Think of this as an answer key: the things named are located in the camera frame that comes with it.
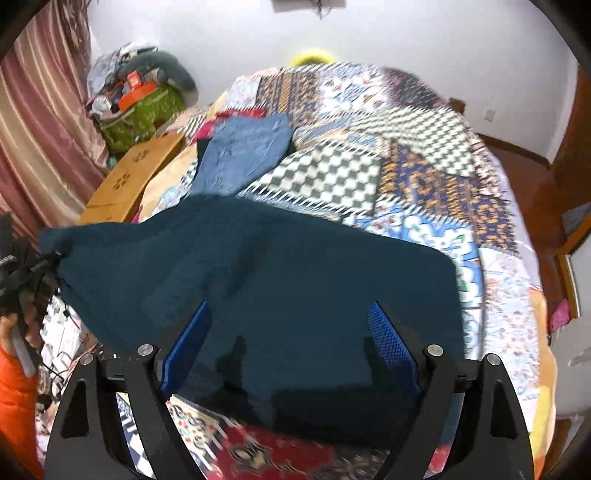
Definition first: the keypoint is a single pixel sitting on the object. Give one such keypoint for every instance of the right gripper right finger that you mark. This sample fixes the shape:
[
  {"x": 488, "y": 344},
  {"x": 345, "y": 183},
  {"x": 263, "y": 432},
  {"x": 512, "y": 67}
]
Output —
[{"x": 491, "y": 440}]

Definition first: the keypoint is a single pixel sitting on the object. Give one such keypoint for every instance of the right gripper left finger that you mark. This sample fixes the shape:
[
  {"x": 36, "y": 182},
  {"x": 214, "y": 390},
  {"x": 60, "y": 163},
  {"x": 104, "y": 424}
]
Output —
[{"x": 87, "y": 439}]

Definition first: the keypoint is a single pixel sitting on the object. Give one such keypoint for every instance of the dark teal sweatpants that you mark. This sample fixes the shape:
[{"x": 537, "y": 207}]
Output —
[{"x": 289, "y": 347}]

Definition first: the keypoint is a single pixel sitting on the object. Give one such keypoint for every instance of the orange sleeve forearm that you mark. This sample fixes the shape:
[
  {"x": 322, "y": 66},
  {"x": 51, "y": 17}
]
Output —
[{"x": 18, "y": 399}]

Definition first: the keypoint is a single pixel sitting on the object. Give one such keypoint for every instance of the striped red gold curtain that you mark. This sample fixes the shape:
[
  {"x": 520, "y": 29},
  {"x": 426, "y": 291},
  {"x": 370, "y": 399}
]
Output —
[{"x": 53, "y": 158}]

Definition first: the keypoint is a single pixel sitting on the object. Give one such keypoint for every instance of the white cabinet with stickers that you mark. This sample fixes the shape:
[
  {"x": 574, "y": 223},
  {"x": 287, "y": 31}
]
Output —
[{"x": 570, "y": 344}]

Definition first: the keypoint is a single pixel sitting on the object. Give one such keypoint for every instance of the green patterned storage bag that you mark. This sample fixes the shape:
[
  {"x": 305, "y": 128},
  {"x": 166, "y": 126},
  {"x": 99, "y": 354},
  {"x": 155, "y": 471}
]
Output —
[{"x": 139, "y": 122}]

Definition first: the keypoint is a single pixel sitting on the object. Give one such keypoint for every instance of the orange box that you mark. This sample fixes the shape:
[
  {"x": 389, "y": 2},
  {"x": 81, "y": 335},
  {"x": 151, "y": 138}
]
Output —
[{"x": 135, "y": 95}]

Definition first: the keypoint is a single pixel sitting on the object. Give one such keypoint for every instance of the folded blue jeans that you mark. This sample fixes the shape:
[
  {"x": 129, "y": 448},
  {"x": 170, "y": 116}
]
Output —
[{"x": 242, "y": 150}]

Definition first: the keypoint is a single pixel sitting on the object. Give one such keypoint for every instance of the grey neck pillow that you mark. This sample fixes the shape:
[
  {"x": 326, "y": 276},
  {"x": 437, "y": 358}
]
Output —
[{"x": 168, "y": 69}]

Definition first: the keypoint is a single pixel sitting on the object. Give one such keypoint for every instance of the colourful patchwork bed quilt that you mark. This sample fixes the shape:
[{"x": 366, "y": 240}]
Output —
[{"x": 376, "y": 148}]

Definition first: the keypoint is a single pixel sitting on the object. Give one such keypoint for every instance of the yellow hoop behind bed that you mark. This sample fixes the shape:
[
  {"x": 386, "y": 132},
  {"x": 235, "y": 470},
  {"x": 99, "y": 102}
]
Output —
[{"x": 311, "y": 58}]

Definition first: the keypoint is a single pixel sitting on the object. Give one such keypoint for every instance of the small black wall monitor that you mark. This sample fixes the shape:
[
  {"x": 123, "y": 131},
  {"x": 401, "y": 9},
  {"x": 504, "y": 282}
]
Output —
[{"x": 320, "y": 6}]

